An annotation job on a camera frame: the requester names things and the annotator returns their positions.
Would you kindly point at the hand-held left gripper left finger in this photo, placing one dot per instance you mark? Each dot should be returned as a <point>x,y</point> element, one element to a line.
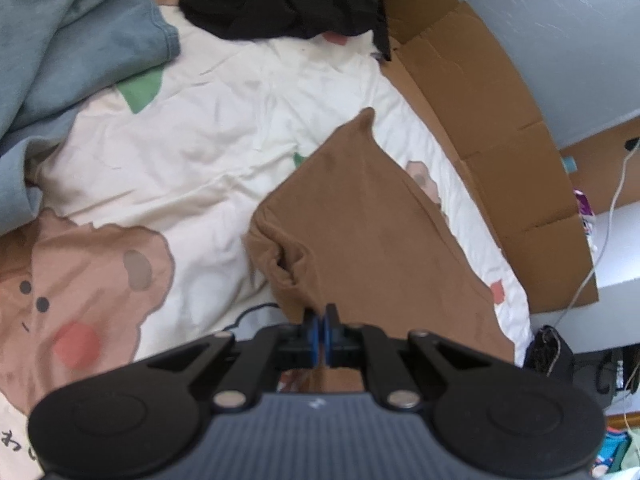
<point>311,336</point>

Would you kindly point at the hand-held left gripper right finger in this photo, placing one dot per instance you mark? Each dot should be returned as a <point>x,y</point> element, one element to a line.
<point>328,338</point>

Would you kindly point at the brown t-shirt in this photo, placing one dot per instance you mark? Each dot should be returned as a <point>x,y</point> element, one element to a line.
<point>375,235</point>

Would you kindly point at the black waffle cloth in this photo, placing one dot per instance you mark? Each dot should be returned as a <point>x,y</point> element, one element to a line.
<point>550,357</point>

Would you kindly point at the bear print bedsheet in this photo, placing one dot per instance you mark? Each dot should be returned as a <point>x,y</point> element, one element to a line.
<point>200,135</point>

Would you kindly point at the brown cardboard sheet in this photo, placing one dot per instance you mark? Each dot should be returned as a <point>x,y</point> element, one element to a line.
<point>500,135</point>

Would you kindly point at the dark grey equipment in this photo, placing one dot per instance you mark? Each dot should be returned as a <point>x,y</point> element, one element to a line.
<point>600,377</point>

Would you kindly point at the purple packet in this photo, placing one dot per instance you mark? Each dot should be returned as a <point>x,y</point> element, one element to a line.
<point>583,206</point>

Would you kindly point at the small teal box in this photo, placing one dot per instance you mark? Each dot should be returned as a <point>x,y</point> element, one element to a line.
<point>569,164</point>

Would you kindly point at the teal garment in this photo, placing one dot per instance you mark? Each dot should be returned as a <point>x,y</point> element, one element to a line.
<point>612,452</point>

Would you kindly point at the black crumpled garment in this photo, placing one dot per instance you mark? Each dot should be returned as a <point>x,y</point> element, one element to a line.
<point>275,0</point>

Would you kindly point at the light blue garment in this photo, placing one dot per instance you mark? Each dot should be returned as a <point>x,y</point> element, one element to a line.
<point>75,60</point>

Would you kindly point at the grey plastic-wrapped furniture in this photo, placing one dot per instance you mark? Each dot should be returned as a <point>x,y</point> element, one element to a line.
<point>560,35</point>

